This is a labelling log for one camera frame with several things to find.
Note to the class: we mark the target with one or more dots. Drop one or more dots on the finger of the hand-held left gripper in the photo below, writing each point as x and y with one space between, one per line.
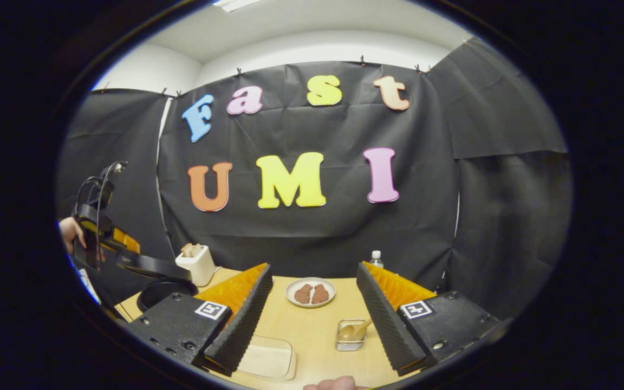
144 265

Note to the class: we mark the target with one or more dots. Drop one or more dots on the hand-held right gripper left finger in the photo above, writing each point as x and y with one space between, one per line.
236 330

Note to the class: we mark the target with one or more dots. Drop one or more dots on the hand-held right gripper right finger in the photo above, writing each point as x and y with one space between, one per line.
388 325

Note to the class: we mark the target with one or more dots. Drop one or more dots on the dark grey rice cooker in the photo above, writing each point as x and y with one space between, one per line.
163 292

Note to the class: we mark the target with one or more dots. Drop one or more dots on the wooden spoon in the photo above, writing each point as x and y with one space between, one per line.
352 331

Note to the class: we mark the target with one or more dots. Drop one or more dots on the white rice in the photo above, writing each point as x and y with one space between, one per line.
263 358

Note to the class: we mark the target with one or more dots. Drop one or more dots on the toast bread slice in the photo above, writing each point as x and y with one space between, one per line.
197 249
186 250

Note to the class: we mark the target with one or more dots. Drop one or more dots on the clear glass tray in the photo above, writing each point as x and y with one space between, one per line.
266 376

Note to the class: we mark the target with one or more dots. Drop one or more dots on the white toaster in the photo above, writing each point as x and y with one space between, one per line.
201 271

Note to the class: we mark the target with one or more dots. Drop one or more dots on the green drink bottle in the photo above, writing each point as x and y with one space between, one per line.
376 260

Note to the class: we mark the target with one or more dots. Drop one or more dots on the brown meat piece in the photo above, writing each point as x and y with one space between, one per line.
320 293
303 294

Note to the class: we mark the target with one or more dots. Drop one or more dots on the white round plate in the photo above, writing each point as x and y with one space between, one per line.
312 280

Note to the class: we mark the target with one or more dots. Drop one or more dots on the black backdrop cloth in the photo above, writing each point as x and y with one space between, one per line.
426 227

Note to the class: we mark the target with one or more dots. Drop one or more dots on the wide ceiling light panel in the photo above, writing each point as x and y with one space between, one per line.
233 4

